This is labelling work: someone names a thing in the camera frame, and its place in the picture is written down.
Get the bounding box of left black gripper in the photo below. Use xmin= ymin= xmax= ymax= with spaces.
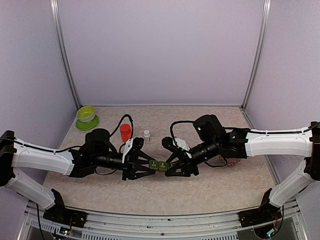
xmin=92 ymin=151 xmax=156 ymax=181

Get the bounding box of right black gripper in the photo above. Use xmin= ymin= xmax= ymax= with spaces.
xmin=164 ymin=138 xmax=221 ymax=178

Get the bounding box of green weekly pill organizer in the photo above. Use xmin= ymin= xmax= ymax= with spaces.
xmin=149 ymin=160 xmax=174 ymax=173

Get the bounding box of orange pill bottle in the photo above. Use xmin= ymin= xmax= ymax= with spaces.
xmin=120 ymin=124 xmax=132 ymax=143

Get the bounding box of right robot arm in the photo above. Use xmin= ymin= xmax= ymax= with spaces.
xmin=161 ymin=114 xmax=320 ymax=222

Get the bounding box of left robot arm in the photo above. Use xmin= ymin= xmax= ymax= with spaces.
xmin=0 ymin=128 xmax=156 ymax=223

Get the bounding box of small white pill bottle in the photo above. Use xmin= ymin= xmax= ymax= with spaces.
xmin=143 ymin=129 xmax=151 ymax=142

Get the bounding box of red patterned bowl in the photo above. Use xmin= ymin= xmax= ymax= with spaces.
xmin=218 ymin=155 xmax=242 ymax=167

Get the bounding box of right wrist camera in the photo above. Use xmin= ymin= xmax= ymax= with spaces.
xmin=161 ymin=136 xmax=192 ymax=158

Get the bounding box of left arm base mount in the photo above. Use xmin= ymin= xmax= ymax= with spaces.
xmin=43 ymin=207 xmax=88 ymax=228

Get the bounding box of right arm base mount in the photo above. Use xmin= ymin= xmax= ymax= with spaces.
xmin=238 ymin=208 xmax=282 ymax=228

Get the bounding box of left aluminium frame post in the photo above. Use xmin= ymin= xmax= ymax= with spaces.
xmin=50 ymin=0 xmax=82 ymax=110

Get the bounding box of aluminium frame post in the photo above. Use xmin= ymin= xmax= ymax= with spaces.
xmin=241 ymin=0 xmax=272 ymax=112
xmin=50 ymin=0 xmax=82 ymax=110

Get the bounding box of right aluminium frame post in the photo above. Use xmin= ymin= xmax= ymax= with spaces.
xmin=241 ymin=0 xmax=272 ymax=112

